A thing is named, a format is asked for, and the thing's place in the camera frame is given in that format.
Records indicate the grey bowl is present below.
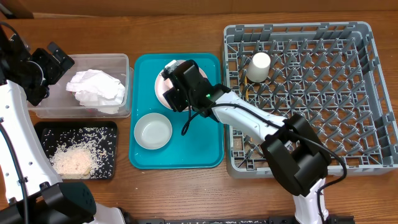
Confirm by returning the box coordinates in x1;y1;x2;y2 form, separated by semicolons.
134;113;173;150

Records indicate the wooden chopstick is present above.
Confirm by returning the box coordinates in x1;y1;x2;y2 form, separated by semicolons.
244;83;250;101

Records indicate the black plastic tray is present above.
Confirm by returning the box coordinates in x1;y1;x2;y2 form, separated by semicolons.
33;121;119;181

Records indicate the clear plastic bin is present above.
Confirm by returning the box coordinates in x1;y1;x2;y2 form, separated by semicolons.
28;54;134;118

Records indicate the white napkin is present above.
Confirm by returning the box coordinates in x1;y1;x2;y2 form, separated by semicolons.
66;69;126;106

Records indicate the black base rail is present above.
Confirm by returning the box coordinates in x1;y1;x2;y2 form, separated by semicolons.
136;215;355;224

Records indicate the rice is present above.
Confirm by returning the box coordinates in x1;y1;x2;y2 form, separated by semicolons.
42;126;116;180

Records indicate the red sauce packet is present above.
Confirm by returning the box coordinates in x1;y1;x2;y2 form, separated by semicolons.
85;108;98;113

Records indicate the grey dishwasher rack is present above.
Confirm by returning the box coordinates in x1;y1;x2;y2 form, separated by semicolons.
223;22;397;175

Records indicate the cream cup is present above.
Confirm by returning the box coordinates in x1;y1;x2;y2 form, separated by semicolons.
246;52;271;83

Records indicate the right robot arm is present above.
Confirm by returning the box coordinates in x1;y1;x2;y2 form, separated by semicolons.
161;60;331;223

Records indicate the pink plate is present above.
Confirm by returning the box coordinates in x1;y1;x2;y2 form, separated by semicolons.
154;60;207;110

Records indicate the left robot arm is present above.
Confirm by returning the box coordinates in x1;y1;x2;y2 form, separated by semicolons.
1;31;134;223

